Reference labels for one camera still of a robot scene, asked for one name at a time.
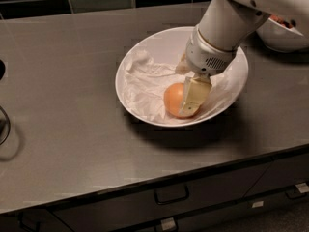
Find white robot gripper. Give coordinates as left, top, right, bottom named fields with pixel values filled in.
left=175, top=26, right=237, bottom=117

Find orange fruit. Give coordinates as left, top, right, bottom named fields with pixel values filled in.
left=163, top=83, right=190, bottom=119

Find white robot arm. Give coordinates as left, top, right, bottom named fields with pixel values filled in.
left=178, top=0, right=309, bottom=117

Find large white bowl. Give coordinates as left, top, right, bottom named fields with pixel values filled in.
left=117, top=27, right=248, bottom=128

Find white paper napkin in bowl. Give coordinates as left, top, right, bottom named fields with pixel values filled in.
left=116, top=50, right=247, bottom=127

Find white bowl with strawberries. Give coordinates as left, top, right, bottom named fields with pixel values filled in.
left=257, top=18, right=309, bottom=53

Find strawberries in bowl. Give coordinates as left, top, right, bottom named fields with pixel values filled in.
left=270, top=15, right=293, bottom=29

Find white label on drawer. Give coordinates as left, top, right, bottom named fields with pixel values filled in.
left=251, top=201, right=264, bottom=208

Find middle drawer handle black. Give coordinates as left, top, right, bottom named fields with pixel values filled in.
left=154, top=184, right=190, bottom=205

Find drawer handle black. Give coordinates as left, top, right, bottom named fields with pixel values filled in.
left=285, top=183, right=309, bottom=200
left=17, top=212, right=41, bottom=232
left=154, top=184, right=190, bottom=205

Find lower drawer handle with label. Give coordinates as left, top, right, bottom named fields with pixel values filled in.
left=155, top=217, right=178, bottom=232

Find right drawer handle black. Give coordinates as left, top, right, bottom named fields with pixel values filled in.
left=285, top=183, right=309, bottom=200

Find black wire object at left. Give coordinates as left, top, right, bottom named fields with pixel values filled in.
left=0, top=60, right=11, bottom=145

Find left drawer handle black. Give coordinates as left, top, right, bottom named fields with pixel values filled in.
left=17, top=212, right=41, bottom=232

